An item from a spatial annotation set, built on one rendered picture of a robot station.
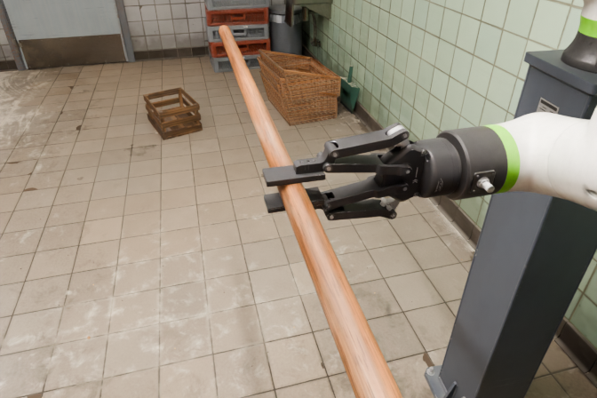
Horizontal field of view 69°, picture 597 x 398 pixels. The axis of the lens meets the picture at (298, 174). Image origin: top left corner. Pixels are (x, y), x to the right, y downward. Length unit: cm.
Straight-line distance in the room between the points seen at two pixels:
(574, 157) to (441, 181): 14
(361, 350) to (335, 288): 6
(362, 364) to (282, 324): 156
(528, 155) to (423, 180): 13
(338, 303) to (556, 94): 78
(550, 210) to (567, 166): 53
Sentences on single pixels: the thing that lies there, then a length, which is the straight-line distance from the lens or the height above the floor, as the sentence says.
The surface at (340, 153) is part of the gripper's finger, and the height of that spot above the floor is 123.
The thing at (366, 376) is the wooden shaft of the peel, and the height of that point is 120.
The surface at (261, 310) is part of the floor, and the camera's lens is 195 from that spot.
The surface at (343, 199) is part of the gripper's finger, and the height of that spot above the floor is 117.
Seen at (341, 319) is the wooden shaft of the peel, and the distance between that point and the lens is 36.
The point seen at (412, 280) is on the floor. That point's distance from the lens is 212.
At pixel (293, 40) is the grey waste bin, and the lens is 468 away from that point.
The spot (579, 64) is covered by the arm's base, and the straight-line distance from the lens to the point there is 103.
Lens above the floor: 148
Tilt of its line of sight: 32 degrees down
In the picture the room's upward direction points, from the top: straight up
